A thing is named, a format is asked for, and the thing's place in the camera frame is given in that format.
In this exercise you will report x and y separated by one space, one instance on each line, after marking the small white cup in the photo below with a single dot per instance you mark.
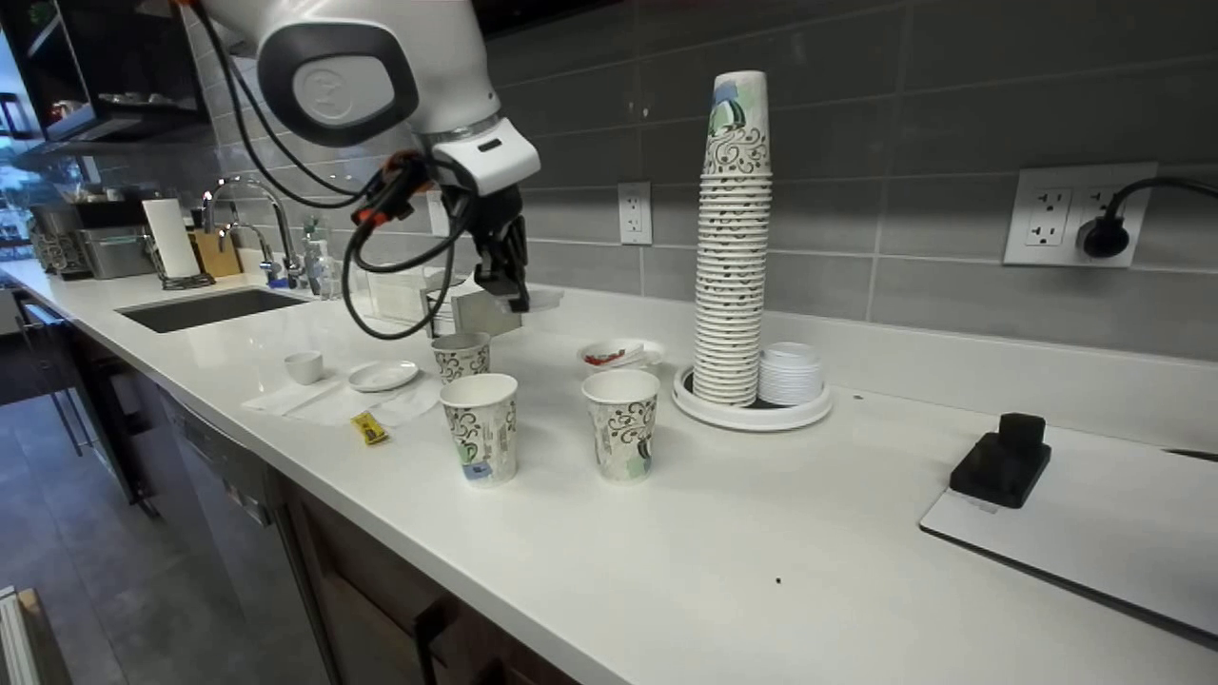
307 366

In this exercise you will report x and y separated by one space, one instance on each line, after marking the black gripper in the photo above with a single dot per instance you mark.
491 297

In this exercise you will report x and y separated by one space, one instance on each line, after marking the white wall outlet middle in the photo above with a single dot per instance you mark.
633 211

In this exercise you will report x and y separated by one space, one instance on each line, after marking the patterned paper cup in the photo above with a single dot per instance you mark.
484 440
623 415

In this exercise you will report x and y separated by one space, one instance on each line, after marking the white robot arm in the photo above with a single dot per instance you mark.
416 70

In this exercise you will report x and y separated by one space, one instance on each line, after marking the white wall outlet with plug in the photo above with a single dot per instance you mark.
1056 205

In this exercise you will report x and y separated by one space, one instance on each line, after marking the yellow packet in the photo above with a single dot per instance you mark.
372 429

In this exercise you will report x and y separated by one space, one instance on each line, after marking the dark sink basin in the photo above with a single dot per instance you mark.
207 309

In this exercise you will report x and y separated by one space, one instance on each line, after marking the black device on board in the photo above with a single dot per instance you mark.
1008 466

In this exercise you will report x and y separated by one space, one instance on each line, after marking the white flat board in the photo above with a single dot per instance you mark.
1124 523

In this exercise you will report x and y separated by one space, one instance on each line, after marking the white cup lid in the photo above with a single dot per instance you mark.
476 391

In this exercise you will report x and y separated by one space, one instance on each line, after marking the short stack white lids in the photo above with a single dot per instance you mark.
791 375

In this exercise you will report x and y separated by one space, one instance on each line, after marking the white round tray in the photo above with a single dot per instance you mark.
746 422

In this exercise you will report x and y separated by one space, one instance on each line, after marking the white framed sign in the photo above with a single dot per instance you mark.
171 242

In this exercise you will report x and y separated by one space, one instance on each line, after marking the tall stack of paper cups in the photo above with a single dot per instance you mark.
732 225

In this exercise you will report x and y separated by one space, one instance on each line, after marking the white bowl with red rim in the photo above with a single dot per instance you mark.
619 357

